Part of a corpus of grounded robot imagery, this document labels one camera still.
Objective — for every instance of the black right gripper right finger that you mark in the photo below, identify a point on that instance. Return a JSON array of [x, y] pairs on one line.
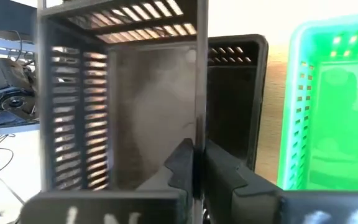
[[259, 205]]

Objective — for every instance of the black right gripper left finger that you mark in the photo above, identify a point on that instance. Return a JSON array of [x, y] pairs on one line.
[[120, 207]]

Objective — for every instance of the black plastic slotted basket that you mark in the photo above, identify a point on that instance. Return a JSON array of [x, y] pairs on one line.
[[154, 109], [232, 109]]

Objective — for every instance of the green plastic slotted basket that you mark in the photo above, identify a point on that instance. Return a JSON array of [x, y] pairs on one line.
[[337, 124]]

